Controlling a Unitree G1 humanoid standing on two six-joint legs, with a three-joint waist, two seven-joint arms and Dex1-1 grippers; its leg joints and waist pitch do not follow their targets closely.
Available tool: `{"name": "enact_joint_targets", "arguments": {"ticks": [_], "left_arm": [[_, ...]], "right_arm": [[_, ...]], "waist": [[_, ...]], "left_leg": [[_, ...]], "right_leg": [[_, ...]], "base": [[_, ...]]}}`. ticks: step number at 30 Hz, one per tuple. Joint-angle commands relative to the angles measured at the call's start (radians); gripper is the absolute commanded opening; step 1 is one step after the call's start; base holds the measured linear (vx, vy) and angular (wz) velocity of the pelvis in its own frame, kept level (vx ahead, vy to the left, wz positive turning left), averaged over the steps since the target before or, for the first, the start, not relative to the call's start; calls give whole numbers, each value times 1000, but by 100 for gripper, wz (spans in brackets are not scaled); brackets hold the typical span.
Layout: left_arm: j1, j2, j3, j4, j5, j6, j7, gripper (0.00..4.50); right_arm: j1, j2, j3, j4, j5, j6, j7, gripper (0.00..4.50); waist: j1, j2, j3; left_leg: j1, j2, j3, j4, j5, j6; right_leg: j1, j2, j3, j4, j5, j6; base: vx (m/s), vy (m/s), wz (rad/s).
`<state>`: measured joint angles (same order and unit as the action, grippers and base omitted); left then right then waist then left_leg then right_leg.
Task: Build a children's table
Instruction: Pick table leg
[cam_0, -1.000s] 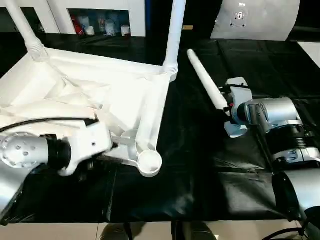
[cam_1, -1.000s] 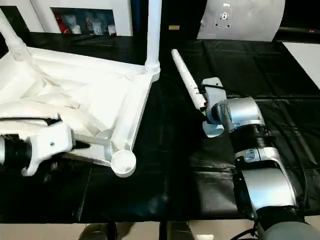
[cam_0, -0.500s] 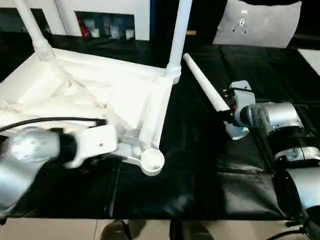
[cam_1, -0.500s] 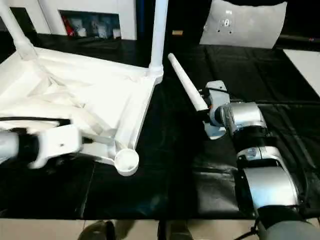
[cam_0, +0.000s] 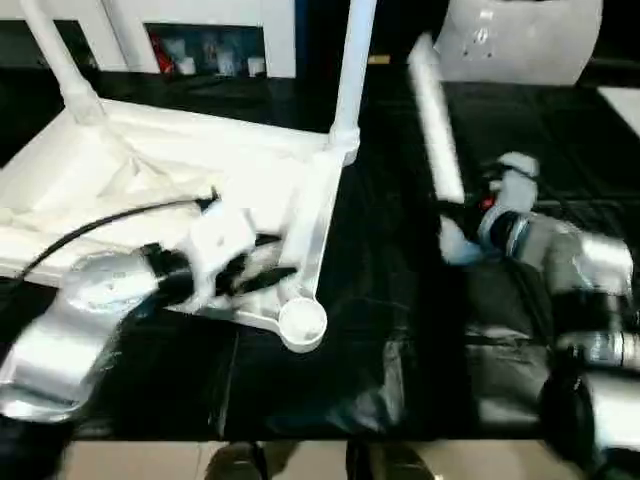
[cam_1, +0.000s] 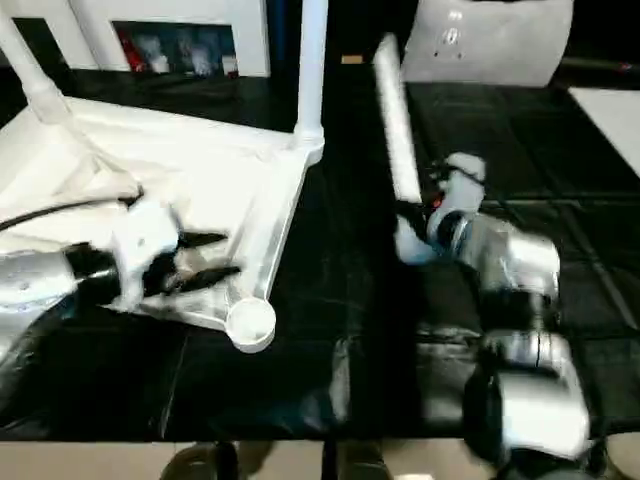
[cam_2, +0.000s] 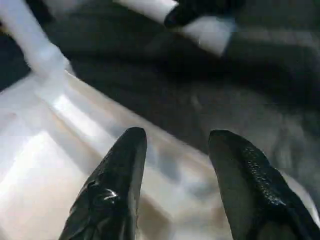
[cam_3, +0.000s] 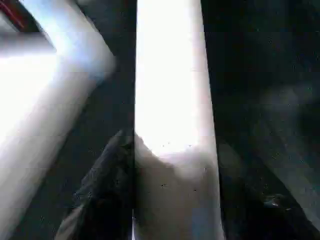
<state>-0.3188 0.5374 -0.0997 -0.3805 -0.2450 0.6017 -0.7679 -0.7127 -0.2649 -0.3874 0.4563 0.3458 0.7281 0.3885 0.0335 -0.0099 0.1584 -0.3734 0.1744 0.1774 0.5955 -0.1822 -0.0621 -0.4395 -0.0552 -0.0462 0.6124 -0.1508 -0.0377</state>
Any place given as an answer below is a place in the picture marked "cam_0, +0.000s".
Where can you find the white plastic table leg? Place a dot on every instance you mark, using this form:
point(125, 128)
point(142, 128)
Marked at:
point(350, 75)
point(65, 75)
point(437, 125)

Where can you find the white plastic table top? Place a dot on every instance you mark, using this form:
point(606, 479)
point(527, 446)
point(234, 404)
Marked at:
point(175, 150)

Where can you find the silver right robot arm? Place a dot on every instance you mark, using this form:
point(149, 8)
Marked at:
point(575, 260)

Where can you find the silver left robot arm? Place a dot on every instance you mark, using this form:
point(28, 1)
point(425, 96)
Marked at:
point(65, 325)

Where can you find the black padded work mat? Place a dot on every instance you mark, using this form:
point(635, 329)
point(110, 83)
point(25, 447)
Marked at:
point(525, 125)

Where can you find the grey printed cushion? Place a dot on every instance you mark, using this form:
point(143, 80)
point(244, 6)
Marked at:
point(525, 45)

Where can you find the white flat board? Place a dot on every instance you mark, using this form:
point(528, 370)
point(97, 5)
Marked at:
point(622, 102)

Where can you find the black low bench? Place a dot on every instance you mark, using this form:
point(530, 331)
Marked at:
point(617, 70)

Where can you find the black cabinet with gold label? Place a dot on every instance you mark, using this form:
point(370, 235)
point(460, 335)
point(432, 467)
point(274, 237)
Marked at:
point(395, 25)

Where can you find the small white jar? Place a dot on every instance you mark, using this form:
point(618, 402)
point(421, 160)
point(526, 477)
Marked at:
point(255, 66)
point(186, 65)

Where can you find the patterned white jar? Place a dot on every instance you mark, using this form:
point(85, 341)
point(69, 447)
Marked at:
point(227, 62)

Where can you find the red bottle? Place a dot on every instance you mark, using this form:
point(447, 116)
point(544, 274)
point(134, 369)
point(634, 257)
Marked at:
point(161, 57)

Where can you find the white glass-door cabinet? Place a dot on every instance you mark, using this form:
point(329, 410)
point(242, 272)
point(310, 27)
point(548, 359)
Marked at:
point(125, 10)

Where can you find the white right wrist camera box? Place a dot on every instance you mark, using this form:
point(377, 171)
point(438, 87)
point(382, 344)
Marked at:
point(517, 185)

